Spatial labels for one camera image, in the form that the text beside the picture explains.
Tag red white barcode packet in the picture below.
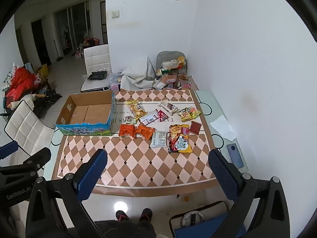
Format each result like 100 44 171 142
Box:
139 109 159 126

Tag yellow bag on floor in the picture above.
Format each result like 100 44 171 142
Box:
36 64 49 80

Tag red plastic bag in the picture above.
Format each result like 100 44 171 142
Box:
5 67 37 106

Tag white chair far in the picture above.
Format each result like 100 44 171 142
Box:
81 44 112 92

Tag cardboard box blue sides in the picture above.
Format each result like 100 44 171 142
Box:
56 91 116 136

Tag white chair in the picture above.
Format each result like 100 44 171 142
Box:
4 101 54 156
81 44 112 92

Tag chocolate biscuit white packet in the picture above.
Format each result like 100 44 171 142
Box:
159 100 179 116

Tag Sedaap noodle packet yellow red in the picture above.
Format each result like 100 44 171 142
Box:
168 125 193 153

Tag white paper sheet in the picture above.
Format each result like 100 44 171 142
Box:
210 115 236 141

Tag blue smartphone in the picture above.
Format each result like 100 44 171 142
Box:
227 143 244 169

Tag pile of snack bags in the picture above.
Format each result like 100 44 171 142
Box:
154 58 191 90

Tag pink box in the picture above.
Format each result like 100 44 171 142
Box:
110 83 120 94

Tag colourful candy bag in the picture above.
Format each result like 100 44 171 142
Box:
177 106 201 122

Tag person's feet in slippers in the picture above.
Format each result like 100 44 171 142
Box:
115 208 153 224

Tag grey chair with snacks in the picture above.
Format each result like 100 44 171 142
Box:
156 51 187 76

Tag white cloth heap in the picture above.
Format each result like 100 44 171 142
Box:
120 57 158 91

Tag checkered table mat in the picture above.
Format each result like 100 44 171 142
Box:
52 89 218 197

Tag white noodle seasoning packet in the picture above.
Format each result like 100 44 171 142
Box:
150 130 168 148

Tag black bag on chair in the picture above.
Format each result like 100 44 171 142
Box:
88 71 107 81

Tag small red snack packet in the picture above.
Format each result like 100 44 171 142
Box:
158 110 169 122

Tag wall light switch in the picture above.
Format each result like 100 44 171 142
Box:
111 10 120 19

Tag dark red packet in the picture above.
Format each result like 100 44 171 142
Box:
189 121 202 135

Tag yellow chips bag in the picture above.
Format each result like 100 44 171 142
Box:
126 99 147 120

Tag orange snack packet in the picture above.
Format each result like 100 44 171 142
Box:
119 124 136 138
135 124 156 140

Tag white chair near left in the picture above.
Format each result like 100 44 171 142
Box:
4 101 54 156

